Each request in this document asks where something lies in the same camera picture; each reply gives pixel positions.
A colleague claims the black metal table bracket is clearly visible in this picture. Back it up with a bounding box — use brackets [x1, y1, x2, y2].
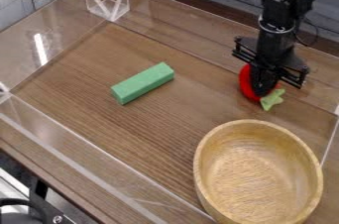
[30, 179, 78, 224]

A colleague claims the wooden bowl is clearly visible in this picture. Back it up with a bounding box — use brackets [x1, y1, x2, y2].
[194, 119, 323, 224]

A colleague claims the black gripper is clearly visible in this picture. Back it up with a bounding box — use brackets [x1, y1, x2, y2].
[233, 36, 310, 95]

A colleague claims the green rectangular block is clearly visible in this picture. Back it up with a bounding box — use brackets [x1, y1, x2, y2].
[111, 62, 175, 105]

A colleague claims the black cable lower left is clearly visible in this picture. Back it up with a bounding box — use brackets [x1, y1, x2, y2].
[0, 197, 46, 224]

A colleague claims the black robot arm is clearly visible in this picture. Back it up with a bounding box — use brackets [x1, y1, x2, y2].
[234, 0, 314, 98]

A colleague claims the red plush strawberry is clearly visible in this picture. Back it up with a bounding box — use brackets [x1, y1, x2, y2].
[239, 64, 285, 111]

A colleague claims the clear acrylic enclosure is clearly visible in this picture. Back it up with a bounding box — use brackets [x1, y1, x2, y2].
[0, 0, 339, 224]

